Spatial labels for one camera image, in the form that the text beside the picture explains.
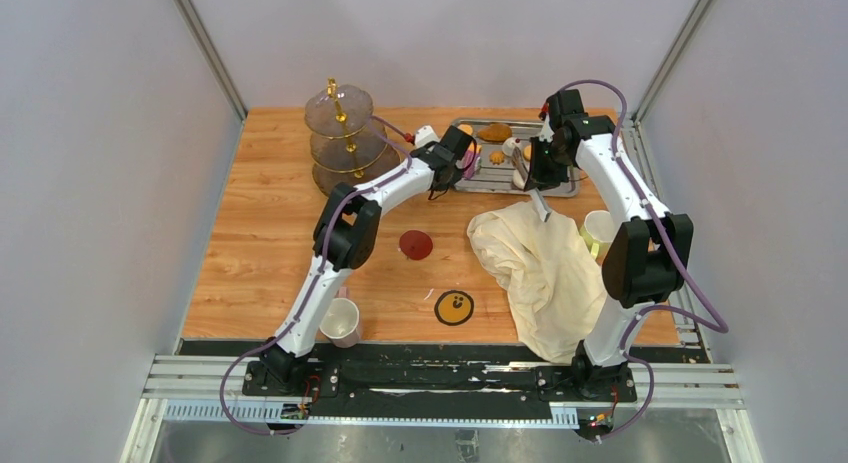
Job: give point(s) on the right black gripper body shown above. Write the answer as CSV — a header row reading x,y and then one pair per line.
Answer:
x,y
562,158

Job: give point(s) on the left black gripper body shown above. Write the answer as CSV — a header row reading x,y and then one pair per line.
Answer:
x,y
454,179

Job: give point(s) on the metal tongs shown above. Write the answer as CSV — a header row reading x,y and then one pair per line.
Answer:
x,y
540,206

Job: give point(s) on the metal baking tray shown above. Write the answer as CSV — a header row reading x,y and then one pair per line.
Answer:
x,y
490,177

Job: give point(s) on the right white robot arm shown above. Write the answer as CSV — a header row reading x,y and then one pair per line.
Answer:
x,y
645,262

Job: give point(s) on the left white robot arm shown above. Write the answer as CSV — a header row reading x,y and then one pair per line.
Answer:
x,y
344,239

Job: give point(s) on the small orange cookie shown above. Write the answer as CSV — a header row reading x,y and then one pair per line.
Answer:
x,y
497,157

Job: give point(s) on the white cupcake with cherry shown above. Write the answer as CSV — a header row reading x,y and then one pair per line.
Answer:
x,y
510,145

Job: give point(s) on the brown croissant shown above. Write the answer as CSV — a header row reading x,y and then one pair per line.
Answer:
x,y
495,132

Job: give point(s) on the green mug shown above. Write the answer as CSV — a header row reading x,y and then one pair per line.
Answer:
x,y
598,231

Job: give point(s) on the red round coaster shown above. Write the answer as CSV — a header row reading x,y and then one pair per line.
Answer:
x,y
416,245

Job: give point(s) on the three-tier glass cake stand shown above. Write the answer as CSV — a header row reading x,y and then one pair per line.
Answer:
x,y
347,144

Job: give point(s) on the cream cloth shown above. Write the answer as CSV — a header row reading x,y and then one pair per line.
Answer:
x,y
554,286

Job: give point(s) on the yellow smiley coaster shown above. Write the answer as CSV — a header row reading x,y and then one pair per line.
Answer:
x,y
454,308

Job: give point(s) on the pink mug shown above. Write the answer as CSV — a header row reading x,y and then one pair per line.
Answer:
x,y
342,324

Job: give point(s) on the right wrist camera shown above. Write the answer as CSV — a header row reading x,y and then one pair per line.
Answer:
x,y
546,133

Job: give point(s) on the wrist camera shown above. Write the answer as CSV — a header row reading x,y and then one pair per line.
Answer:
x,y
546,133
424,136

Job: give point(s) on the white ring donut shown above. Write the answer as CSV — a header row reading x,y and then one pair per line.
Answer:
x,y
518,181

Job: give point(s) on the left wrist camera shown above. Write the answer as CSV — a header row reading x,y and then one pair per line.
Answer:
x,y
424,136

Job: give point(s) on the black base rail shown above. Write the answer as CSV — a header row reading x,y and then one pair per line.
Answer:
x,y
430,382

